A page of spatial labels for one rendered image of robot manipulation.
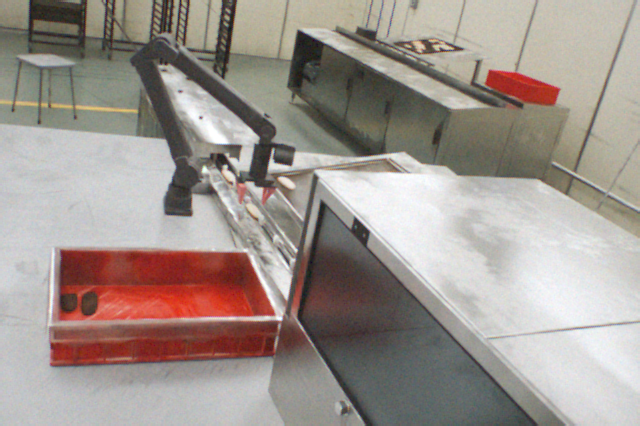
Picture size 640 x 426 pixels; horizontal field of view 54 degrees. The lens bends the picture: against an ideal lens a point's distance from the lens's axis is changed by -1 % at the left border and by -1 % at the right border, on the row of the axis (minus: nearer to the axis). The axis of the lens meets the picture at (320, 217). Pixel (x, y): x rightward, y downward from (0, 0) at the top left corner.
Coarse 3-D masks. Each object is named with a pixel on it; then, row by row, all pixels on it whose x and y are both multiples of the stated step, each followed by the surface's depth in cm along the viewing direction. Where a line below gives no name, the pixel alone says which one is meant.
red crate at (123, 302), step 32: (64, 288) 147; (96, 288) 150; (128, 288) 152; (160, 288) 155; (192, 288) 158; (224, 288) 161; (64, 320) 136; (64, 352) 122; (96, 352) 125; (128, 352) 127; (160, 352) 129; (192, 352) 132; (224, 352) 135; (256, 352) 137
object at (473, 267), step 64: (320, 192) 106; (384, 192) 106; (448, 192) 113; (512, 192) 120; (384, 256) 88; (448, 256) 87; (512, 256) 92; (576, 256) 97; (448, 320) 75; (512, 320) 74; (576, 320) 77; (320, 384) 106; (512, 384) 65; (576, 384) 64
